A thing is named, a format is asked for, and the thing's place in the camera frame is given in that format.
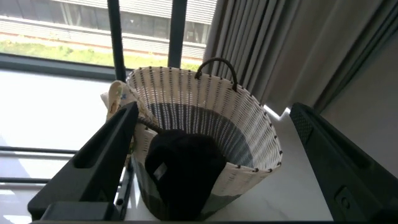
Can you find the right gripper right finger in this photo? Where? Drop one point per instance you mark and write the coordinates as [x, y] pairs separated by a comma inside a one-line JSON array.
[[342, 161]]

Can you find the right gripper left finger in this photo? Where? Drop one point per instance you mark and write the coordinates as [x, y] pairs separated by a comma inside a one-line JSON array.
[[93, 161]]

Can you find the cream printed garment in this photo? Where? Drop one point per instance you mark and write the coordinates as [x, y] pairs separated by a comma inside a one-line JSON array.
[[118, 96]]

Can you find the black short-sleeved shirt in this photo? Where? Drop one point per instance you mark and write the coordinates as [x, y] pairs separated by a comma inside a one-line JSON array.
[[186, 174]]

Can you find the white laundry basket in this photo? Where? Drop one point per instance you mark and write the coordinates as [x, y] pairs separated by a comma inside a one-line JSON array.
[[186, 90]]

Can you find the window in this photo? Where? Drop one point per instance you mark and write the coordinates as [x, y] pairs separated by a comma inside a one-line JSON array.
[[116, 37]]

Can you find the beige curtain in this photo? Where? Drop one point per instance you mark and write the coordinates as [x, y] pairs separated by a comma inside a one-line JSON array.
[[280, 46]]

